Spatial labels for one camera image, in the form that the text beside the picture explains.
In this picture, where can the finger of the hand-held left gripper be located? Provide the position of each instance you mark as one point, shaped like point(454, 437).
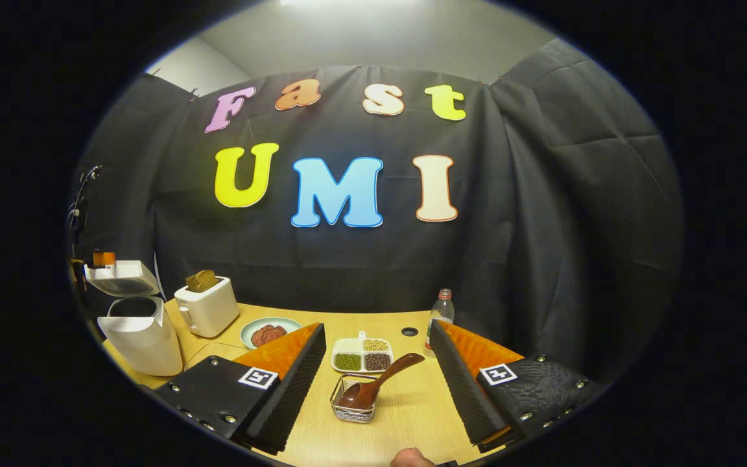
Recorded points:
point(104, 259)

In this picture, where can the yellow soybeans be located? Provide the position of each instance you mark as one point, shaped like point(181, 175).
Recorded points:
point(376, 345)

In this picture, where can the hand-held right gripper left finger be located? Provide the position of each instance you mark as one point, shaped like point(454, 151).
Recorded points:
point(283, 395)

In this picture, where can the black backdrop cloth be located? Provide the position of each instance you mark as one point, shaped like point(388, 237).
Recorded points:
point(542, 227)

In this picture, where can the white toaster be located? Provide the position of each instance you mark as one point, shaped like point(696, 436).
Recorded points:
point(208, 314)

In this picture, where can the clear plastic bottle red cap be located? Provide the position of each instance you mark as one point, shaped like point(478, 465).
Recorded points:
point(441, 314)

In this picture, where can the white divided dish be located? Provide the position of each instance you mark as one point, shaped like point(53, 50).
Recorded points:
point(360, 335)

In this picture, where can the green round plate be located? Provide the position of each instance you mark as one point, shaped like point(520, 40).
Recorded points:
point(292, 324)

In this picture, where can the brown wooden spoon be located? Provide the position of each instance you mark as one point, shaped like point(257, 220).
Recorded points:
point(360, 392)

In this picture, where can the black table grommet hole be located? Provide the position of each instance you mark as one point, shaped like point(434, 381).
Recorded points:
point(410, 331)

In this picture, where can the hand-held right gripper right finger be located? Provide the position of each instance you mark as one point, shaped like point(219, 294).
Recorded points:
point(464, 395)

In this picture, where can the dark red beans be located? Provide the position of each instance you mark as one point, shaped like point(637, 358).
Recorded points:
point(377, 362)

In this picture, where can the green mung beans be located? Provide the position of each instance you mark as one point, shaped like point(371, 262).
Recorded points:
point(347, 362)

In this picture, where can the brown meat slices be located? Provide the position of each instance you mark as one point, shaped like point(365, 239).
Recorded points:
point(268, 335)

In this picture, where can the white rice cooker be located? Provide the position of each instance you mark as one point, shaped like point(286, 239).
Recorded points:
point(143, 344)

